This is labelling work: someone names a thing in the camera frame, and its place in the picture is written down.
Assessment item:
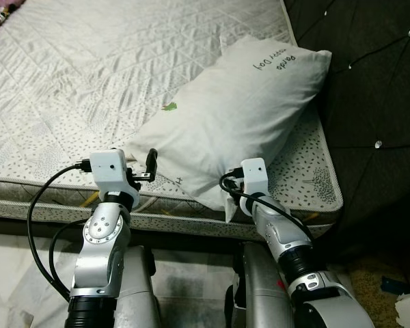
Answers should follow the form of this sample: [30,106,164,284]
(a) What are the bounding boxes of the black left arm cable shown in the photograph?
[26,163,90,301]

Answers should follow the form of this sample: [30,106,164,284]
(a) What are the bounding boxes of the grey quilted mattress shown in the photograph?
[0,0,344,240]

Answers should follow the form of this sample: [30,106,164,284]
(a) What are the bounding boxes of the silver right robot leg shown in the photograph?
[225,241,295,328]

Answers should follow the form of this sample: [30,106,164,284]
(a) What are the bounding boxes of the dark blue small object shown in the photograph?
[383,277,407,295]

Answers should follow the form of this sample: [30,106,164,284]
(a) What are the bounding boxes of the silver robot leg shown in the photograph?
[225,241,295,328]
[113,245,161,328]

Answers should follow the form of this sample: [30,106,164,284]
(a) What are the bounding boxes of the brown textured rug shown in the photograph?
[345,260,410,328]

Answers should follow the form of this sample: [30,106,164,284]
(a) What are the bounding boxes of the dark tufted headboard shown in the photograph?
[284,0,410,274]

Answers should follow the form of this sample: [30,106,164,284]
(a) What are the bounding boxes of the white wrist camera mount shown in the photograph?
[225,159,269,223]
[89,148,139,195]

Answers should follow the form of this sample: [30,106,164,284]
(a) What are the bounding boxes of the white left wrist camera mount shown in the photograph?
[89,148,139,195]

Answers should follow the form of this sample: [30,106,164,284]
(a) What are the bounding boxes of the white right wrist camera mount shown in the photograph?
[225,159,269,223]

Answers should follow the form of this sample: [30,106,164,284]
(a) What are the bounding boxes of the silver left robot leg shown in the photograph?
[113,245,161,328]

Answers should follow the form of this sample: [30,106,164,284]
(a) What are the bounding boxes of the white pillow with green print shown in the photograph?
[123,36,332,211]

